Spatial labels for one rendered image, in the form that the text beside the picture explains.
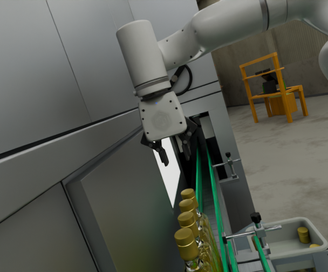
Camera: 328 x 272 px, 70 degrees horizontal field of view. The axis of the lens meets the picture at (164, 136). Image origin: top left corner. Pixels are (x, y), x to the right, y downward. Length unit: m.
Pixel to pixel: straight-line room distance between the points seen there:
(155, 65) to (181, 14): 1.02
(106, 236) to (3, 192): 0.20
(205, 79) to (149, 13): 0.51
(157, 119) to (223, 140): 1.02
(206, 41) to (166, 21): 1.02
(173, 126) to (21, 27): 0.34
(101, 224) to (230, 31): 0.44
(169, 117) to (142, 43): 0.17
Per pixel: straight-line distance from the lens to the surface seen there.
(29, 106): 0.41
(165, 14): 1.55
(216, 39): 0.53
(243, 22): 0.53
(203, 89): 1.48
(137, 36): 0.54
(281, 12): 0.55
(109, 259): 0.46
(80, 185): 0.41
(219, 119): 1.50
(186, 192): 0.61
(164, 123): 0.54
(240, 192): 1.66
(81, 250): 0.44
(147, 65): 0.53
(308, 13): 0.58
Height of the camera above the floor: 1.57
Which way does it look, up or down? 9 degrees down
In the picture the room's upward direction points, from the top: 18 degrees counter-clockwise
